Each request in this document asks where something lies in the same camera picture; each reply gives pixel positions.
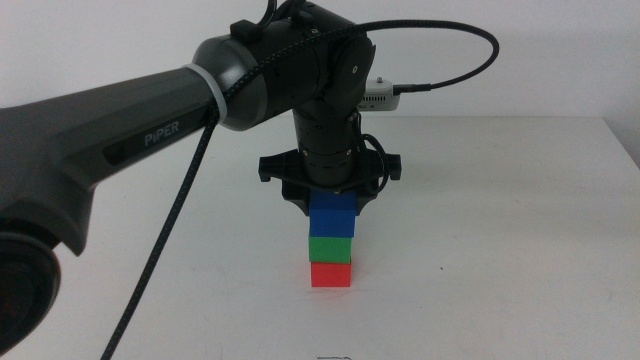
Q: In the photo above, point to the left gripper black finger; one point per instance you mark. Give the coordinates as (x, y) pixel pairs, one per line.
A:
(361, 202)
(299, 201)

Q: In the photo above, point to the blue cube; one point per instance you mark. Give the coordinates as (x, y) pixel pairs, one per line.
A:
(332, 220)

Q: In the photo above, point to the green cube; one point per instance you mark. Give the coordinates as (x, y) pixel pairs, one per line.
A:
(330, 250)

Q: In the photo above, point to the red cube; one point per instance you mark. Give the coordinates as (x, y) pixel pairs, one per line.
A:
(330, 275)

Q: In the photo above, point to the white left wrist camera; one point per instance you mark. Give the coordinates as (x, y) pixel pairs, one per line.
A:
(380, 97)

